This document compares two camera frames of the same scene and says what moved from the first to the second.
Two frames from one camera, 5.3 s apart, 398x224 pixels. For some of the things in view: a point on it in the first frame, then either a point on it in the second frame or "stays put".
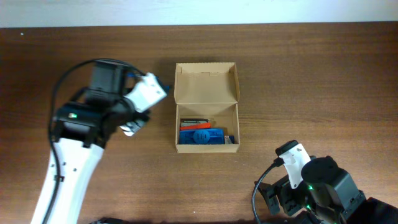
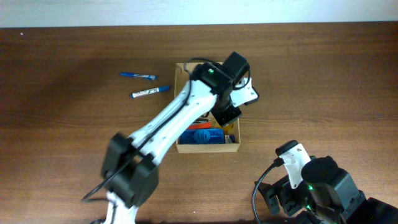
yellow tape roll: x=130 y=128 to x=227 y=127
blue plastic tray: x=203 y=136 stays put
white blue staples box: x=229 y=139 stays put
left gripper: x=137 y=117 to x=228 y=115
